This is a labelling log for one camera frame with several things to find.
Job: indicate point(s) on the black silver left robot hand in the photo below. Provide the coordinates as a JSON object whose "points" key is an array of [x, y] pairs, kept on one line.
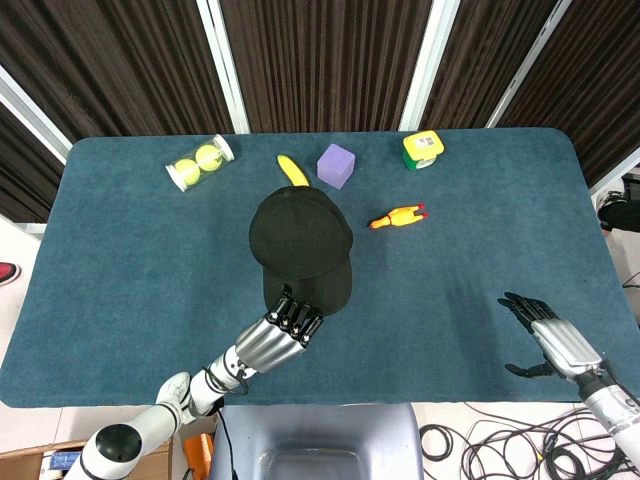
{"points": [[267, 342]]}

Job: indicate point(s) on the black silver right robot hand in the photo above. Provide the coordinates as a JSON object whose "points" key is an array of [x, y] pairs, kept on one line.
{"points": [[565, 342]]}

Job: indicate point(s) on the black baseball cap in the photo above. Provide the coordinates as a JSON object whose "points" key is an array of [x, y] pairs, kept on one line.
{"points": [[300, 240]]}

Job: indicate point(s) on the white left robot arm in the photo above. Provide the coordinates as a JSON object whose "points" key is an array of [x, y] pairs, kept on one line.
{"points": [[150, 422]]}

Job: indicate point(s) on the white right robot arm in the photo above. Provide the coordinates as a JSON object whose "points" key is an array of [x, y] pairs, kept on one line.
{"points": [[615, 410]]}

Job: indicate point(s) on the grey robot torso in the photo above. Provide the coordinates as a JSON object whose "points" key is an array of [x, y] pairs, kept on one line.
{"points": [[320, 435]]}

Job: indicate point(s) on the blue table cloth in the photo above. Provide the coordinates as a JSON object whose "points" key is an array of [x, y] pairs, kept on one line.
{"points": [[450, 300]]}

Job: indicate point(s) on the orange object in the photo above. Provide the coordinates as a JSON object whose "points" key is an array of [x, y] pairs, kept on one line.
{"points": [[202, 450]]}

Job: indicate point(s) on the black bag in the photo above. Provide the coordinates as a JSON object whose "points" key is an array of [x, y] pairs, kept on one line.
{"points": [[620, 215]]}

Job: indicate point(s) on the yellow banana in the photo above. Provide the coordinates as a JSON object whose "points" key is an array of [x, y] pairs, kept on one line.
{"points": [[292, 172]]}

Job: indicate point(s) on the yellow rubber chicken toy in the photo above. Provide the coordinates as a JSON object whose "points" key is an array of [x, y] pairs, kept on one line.
{"points": [[397, 217]]}

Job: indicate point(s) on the yellow tennis ball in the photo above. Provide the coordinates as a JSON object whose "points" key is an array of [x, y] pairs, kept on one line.
{"points": [[209, 157], [186, 171]]}

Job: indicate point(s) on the purple foam cube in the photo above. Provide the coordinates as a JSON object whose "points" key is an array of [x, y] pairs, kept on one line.
{"points": [[335, 165]]}

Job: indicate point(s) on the clear tennis ball tube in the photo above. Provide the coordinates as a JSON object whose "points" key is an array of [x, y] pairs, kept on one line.
{"points": [[172, 176]]}

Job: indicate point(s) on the green container yellow lid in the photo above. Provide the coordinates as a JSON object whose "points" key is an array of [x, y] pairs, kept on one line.
{"points": [[422, 147]]}

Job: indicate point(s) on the cardboard box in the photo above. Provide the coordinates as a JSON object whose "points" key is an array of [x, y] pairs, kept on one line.
{"points": [[30, 462]]}

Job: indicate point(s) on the red white round object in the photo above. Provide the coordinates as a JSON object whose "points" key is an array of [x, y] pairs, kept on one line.
{"points": [[7, 272]]}

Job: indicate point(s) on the brown pleated curtain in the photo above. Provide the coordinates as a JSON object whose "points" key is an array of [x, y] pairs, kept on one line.
{"points": [[325, 60]]}

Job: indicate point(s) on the white frame post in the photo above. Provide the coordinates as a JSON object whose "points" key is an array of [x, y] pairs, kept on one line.
{"points": [[617, 175], [427, 65], [530, 65], [225, 70], [35, 117]]}

